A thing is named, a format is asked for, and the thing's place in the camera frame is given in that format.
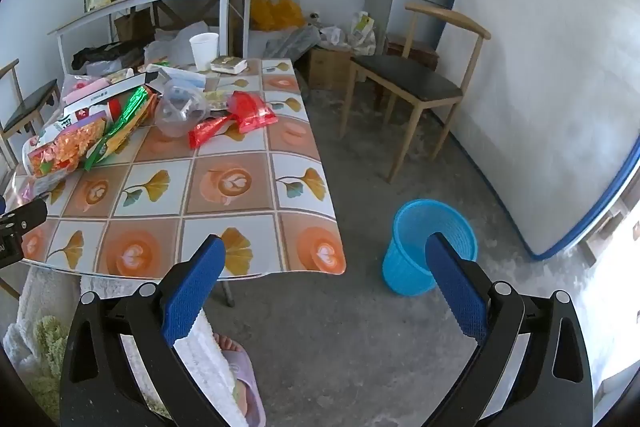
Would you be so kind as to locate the white strawberry milk bottle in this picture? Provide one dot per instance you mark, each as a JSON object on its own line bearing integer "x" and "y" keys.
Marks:
{"x": 95, "y": 113}

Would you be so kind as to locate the floral checkered tablecloth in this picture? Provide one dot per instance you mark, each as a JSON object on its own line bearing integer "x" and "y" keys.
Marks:
{"x": 235, "y": 187}

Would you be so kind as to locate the red snack wrapper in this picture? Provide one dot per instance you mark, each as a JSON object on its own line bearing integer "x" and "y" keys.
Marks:
{"x": 210, "y": 132}
{"x": 252, "y": 112}

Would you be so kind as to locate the cardboard box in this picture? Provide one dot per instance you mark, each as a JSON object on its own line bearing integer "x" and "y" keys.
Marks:
{"x": 327, "y": 67}
{"x": 132, "y": 24}

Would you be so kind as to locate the white mattress blue trim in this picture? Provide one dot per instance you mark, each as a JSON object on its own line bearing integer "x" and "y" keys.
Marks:
{"x": 540, "y": 82}

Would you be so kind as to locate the purple slipper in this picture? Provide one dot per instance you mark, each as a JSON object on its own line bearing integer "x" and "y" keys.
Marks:
{"x": 247, "y": 387}

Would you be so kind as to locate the white sack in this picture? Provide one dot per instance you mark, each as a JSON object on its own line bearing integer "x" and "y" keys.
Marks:
{"x": 175, "y": 39}

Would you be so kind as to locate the black cloth bag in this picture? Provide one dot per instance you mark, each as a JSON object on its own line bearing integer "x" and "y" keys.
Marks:
{"x": 105, "y": 54}

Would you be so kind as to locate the yellow plastic bag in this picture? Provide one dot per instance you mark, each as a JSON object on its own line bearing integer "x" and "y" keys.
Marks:
{"x": 275, "y": 12}

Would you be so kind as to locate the blue plastic wastebasket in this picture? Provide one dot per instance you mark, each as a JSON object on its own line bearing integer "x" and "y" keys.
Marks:
{"x": 407, "y": 252}

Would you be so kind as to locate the small white camera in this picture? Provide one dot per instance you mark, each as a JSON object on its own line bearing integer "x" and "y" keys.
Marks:
{"x": 313, "y": 17}

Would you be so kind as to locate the orange snack bag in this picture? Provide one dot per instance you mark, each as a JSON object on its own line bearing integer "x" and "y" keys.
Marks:
{"x": 60, "y": 152}

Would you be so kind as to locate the black white window box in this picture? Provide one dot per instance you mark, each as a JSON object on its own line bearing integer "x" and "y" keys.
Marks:
{"x": 100, "y": 96}

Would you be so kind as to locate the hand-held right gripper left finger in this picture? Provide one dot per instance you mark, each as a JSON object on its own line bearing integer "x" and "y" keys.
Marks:
{"x": 195, "y": 292}

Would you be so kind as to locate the white paper cup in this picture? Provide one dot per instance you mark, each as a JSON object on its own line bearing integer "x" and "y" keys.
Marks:
{"x": 204, "y": 49}

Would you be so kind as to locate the person's foot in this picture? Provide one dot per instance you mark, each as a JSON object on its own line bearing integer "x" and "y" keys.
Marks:
{"x": 232, "y": 352}

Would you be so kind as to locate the green snack wrapper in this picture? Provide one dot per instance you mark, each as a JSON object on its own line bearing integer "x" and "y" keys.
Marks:
{"x": 122, "y": 122}

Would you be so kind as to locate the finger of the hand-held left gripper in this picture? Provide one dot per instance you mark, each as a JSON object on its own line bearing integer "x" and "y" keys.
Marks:
{"x": 27, "y": 213}

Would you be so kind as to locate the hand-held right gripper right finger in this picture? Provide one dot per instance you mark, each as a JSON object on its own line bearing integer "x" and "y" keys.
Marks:
{"x": 457, "y": 287}

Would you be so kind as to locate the grey plastic bag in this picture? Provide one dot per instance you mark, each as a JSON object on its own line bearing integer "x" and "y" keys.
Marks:
{"x": 292, "y": 41}

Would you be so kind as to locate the pink sponge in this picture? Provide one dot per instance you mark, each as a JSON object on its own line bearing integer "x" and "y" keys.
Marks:
{"x": 82, "y": 87}

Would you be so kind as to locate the white green plastic bag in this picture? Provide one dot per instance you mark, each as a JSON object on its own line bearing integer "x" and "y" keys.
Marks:
{"x": 362, "y": 32}

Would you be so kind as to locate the wooden chair black seat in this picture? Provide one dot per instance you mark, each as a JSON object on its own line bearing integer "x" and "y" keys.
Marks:
{"x": 27, "y": 104}
{"x": 405, "y": 77}

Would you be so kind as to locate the clear plastic container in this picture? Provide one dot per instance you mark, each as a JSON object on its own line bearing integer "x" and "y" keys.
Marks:
{"x": 180, "y": 107}

